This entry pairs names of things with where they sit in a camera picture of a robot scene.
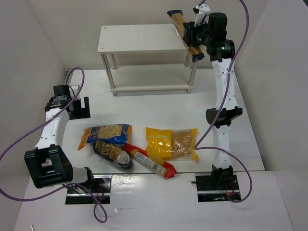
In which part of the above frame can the blue yellow pasta bag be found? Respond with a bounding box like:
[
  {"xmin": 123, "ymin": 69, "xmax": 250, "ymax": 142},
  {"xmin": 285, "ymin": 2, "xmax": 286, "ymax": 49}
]
[{"xmin": 77, "ymin": 124, "xmax": 132, "ymax": 151}]

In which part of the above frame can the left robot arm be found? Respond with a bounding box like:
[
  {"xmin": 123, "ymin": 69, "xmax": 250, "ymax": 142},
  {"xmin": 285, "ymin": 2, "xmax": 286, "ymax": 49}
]
[{"xmin": 24, "ymin": 85, "xmax": 94, "ymax": 189}]

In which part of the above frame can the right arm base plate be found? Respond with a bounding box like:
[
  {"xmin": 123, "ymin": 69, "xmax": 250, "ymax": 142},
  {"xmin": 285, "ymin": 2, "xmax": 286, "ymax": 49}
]
[{"xmin": 191, "ymin": 173, "xmax": 242, "ymax": 202}]

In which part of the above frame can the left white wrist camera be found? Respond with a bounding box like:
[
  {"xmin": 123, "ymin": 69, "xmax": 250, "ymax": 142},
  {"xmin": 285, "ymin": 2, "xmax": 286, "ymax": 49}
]
[{"xmin": 69, "ymin": 85, "xmax": 80, "ymax": 93}]

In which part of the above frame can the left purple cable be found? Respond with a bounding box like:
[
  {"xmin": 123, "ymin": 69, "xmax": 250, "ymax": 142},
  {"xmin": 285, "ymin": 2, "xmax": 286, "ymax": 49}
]
[{"xmin": 0, "ymin": 67, "xmax": 109, "ymax": 224}]

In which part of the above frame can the blue-ended spaghetti pack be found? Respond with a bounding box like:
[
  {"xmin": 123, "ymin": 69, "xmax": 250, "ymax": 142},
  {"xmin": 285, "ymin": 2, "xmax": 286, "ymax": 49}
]
[{"xmin": 167, "ymin": 10, "xmax": 204, "ymax": 63}]

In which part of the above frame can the white two-tier shelf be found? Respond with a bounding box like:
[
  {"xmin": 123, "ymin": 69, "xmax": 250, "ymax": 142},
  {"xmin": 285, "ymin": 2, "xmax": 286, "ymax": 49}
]
[{"xmin": 98, "ymin": 24, "xmax": 197, "ymax": 96}]

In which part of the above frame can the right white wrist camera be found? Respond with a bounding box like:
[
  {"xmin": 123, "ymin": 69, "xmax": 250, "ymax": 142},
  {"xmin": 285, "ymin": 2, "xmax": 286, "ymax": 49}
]
[{"xmin": 193, "ymin": 2, "xmax": 211, "ymax": 27}]

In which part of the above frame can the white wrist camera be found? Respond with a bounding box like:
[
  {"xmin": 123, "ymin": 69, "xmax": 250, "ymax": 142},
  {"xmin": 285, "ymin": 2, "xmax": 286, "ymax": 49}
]
[
  {"xmin": 69, "ymin": 85, "xmax": 80, "ymax": 93},
  {"xmin": 193, "ymin": 2, "xmax": 211, "ymax": 27}
]

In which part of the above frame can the red spaghetti pack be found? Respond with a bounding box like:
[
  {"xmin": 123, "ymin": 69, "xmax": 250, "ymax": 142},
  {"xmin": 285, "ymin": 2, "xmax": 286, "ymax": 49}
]
[{"xmin": 124, "ymin": 143, "xmax": 177, "ymax": 179}]

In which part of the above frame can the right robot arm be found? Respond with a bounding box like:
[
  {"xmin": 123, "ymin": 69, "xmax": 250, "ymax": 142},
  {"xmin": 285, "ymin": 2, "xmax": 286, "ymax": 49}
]
[{"xmin": 183, "ymin": 12, "xmax": 243, "ymax": 190}]

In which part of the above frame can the dark fusilli pasta bag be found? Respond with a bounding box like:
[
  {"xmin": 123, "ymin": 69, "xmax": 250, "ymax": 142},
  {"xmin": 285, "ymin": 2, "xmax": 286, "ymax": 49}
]
[{"xmin": 92, "ymin": 140, "xmax": 133, "ymax": 169}]

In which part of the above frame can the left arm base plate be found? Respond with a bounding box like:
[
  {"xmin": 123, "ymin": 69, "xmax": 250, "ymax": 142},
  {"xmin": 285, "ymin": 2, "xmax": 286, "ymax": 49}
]
[{"xmin": 65, "ymin": 174, "xmax": 113, "ymax": 205}]

